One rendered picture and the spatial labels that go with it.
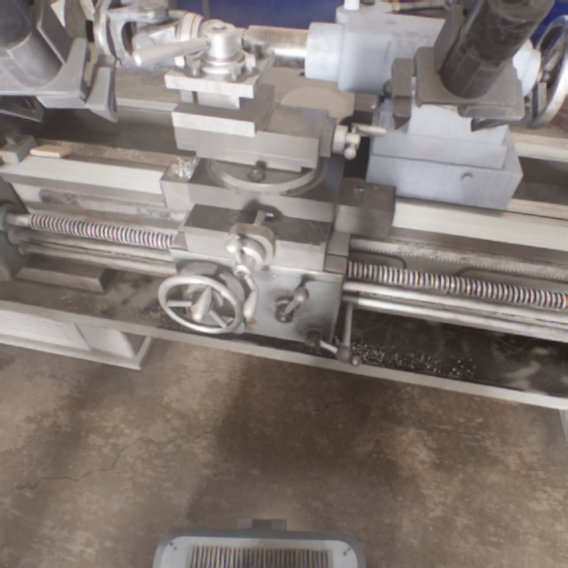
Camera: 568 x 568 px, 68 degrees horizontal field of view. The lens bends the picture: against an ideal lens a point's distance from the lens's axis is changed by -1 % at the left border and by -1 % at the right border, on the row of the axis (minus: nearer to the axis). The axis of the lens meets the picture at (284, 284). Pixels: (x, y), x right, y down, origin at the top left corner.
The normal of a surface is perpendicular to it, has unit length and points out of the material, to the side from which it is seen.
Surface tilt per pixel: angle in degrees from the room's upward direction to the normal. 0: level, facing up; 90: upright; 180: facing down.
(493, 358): 0
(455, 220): 36
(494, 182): 90
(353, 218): 90
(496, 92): 30
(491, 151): 62
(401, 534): 0
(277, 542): 0
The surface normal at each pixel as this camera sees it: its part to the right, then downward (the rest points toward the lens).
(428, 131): -0.17, 0.42
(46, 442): 0.02, -0.65
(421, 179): -0.19, 0.75
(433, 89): 0.00, -0.18
